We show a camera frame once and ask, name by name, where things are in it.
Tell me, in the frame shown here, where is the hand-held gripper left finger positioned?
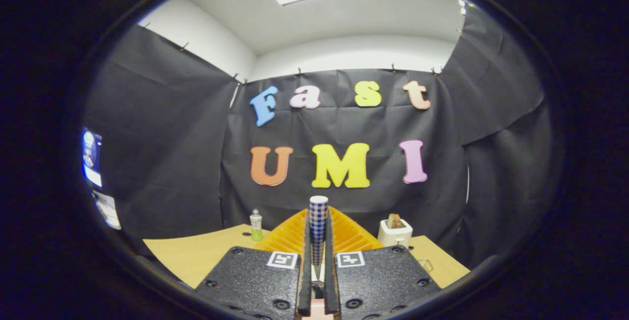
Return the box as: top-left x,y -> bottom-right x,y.
193,207 -> 313,320

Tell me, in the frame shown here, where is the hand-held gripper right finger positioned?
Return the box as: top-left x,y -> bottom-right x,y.
323,206 -> 443,320

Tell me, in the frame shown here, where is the blue checked handle spoon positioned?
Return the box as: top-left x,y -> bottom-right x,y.
309,195 -> 329,281

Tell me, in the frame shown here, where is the clear bottle with green liquid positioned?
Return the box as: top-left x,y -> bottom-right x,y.
249,208 -> 263,242

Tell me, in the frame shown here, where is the cream toaster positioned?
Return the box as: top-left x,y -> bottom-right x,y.
377,218 -> 413,249

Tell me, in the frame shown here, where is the white wall poster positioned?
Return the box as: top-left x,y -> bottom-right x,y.
92,190 -> 122,231

